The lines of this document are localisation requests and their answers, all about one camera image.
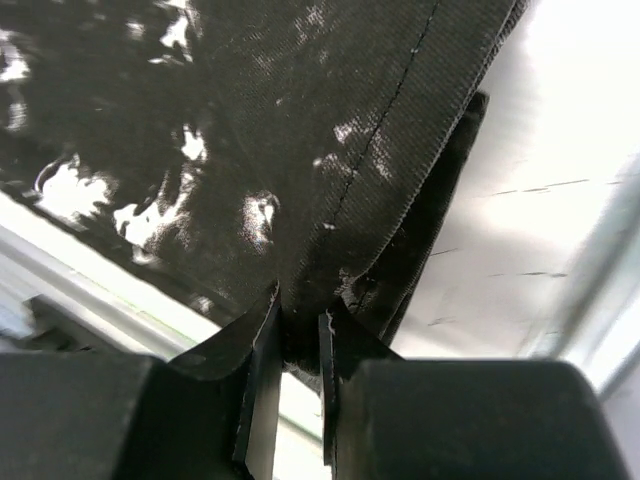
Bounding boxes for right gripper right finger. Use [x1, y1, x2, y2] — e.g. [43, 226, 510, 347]
[318, 303, 628, 479]

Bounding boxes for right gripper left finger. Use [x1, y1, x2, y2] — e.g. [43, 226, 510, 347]
[1, 285, 282, 479]

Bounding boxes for black white patterned trousers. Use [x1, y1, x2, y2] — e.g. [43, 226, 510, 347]
[1, 1, 527, 388]

